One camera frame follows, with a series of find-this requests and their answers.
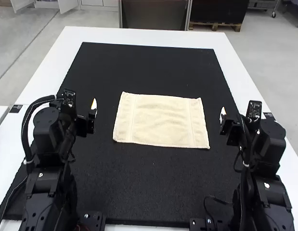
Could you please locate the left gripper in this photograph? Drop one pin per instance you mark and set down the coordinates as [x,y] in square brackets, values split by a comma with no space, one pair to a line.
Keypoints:
[81,126]

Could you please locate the wooden pallet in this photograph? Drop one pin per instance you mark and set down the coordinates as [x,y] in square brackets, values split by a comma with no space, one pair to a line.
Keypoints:
[215,25]

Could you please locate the black crate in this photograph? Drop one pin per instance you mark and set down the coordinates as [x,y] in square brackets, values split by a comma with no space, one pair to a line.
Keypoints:
[218,10]

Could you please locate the white cupboard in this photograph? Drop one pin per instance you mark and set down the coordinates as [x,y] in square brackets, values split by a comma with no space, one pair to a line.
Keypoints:
[67,6]

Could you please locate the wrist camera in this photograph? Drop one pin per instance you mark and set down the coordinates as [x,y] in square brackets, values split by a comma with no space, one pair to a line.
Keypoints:
[68,98]
[254,109]

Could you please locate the grey cupboard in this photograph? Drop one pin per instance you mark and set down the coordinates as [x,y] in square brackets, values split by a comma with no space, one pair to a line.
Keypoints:
[151,14]

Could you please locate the black mat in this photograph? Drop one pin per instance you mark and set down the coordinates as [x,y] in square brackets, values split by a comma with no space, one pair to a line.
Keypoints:
[151,180]

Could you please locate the metal trolley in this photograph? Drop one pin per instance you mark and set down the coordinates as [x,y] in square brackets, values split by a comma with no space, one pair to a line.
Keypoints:
[273,15]

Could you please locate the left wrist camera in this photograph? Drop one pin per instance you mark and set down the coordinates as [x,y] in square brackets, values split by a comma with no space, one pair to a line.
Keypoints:
[68,98]

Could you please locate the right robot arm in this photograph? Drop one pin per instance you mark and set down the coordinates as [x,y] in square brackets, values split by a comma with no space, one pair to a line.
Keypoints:
[269,149]

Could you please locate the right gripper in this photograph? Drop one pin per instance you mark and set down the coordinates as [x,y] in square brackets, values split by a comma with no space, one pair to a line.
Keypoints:
[234,133]

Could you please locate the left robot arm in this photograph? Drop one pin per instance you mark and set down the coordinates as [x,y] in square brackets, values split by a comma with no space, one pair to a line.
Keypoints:
[46,134]

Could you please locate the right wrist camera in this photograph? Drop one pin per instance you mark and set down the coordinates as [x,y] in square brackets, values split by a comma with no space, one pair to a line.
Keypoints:
[254,109]

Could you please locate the pale towel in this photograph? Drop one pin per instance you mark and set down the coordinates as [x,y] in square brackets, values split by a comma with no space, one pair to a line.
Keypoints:
[160,120]

